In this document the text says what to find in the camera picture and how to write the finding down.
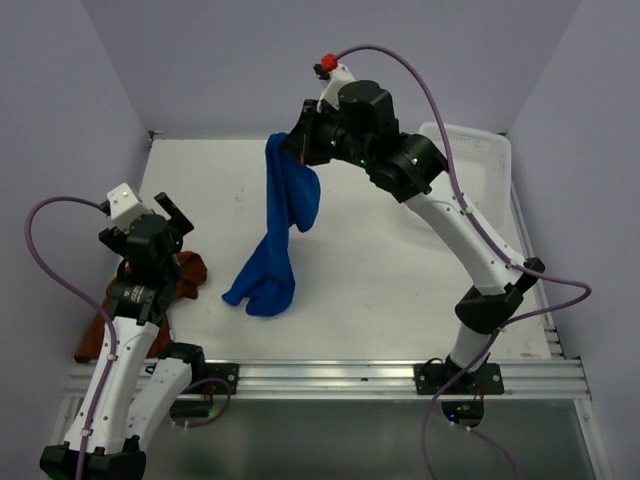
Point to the brown towel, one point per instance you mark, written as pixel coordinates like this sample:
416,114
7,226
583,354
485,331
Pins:
193,275

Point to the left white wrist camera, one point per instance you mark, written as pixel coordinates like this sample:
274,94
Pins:
125,206

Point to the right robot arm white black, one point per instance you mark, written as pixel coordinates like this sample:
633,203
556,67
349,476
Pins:
362,129

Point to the white plastic basket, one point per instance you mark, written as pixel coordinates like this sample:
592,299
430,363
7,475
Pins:
483,164

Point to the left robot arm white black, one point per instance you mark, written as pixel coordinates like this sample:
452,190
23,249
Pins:
110,433

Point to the aluminium mounting rail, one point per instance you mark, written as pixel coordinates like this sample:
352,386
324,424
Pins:
394,380

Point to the blue towel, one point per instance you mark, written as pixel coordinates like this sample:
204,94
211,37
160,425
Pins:
266,282

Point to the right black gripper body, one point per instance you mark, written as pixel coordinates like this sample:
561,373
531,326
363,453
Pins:
322,139

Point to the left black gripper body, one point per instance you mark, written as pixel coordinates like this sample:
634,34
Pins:
113,237

